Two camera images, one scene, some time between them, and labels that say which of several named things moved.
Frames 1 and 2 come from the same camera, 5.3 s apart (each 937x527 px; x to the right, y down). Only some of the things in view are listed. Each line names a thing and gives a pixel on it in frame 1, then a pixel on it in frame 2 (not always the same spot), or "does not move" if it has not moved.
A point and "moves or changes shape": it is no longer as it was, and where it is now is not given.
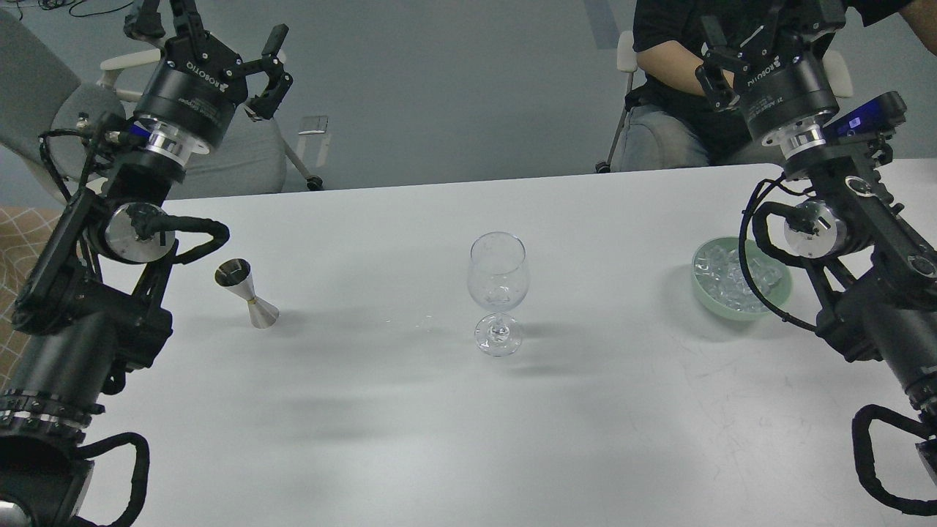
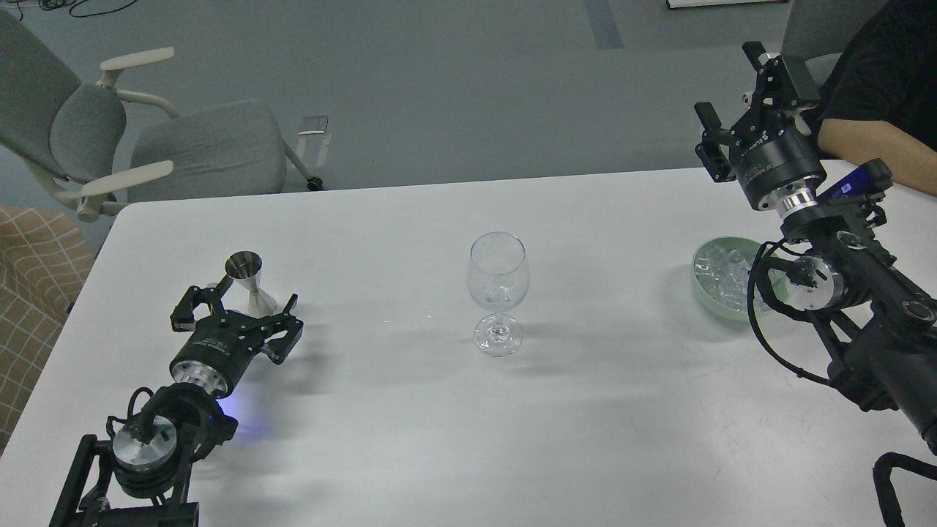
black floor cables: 50,4 does not move
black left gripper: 201,95 to 219,346
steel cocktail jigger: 236,274 moves or changes shape
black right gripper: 780,94 to 779,165
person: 670,121 to 878,101
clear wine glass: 498,274 does not move
